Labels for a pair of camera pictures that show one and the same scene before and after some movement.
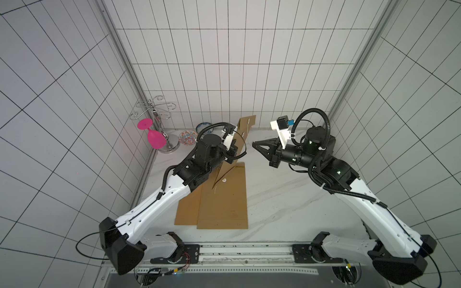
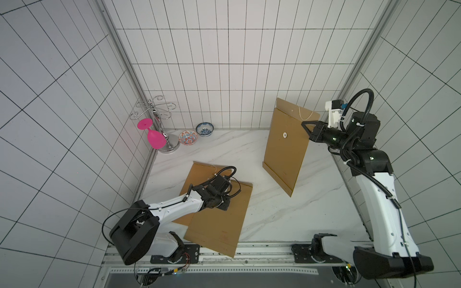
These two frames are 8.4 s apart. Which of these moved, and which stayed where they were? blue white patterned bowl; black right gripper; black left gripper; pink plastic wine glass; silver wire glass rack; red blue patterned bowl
Moved: black right gripper; black left gripper
Stayed: blue white patterned bowl; pink plastic wine glass; red blue patterned bowl; silver wire glass rack
